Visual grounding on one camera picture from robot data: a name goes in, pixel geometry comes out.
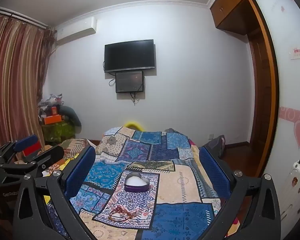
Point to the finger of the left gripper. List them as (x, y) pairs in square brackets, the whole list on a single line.
[(20, 145), (47, 158)]

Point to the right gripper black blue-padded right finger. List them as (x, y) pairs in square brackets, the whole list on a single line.
[(250, 209)]

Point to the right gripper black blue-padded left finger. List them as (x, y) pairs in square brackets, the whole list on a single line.
[(31, 217)]

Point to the purple heart-shaped tin box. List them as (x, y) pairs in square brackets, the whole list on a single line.
[(136, 183)]

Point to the red flat box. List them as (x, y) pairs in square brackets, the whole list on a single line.
[(36, 147)]

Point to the green covered side table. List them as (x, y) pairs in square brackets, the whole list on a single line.
[(58, 132)]

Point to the orange box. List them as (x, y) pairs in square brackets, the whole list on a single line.
[(52, 119)]

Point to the dark bag on floor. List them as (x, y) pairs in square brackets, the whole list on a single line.
[(216, 146)]

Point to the red striped curtain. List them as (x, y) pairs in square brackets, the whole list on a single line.
[(24, 57)]

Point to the yellow round object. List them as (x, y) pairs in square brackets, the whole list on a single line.
[(134, 125)]

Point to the blue patchwork bedspread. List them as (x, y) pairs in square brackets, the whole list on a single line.
[(181, 201)]

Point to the white air conditioner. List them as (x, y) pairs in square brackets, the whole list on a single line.
[(76, 30)]

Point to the black wall television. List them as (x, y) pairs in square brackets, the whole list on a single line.
[(130, 55)]

